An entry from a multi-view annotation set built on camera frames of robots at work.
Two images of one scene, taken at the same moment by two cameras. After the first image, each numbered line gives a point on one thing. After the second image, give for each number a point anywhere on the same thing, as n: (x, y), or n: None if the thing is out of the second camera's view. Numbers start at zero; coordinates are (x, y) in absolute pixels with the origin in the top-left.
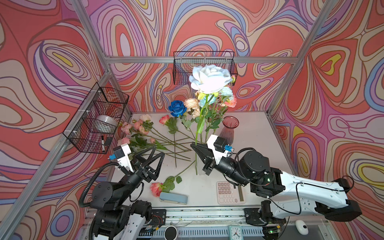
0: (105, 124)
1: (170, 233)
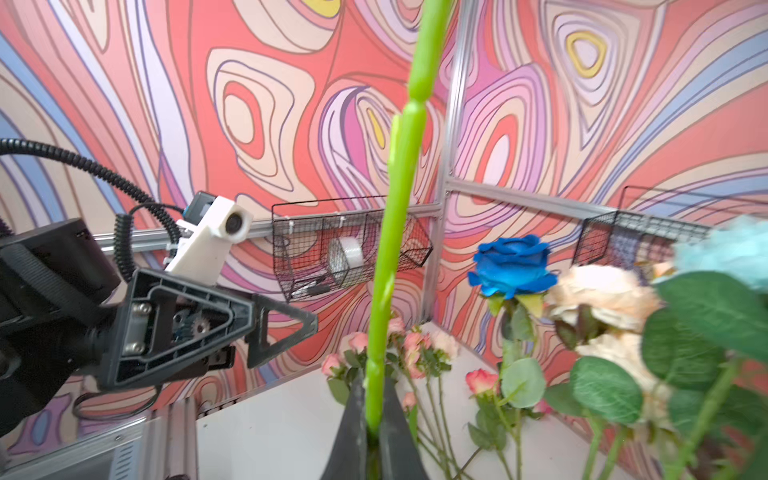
0: (346, 261)
1: None
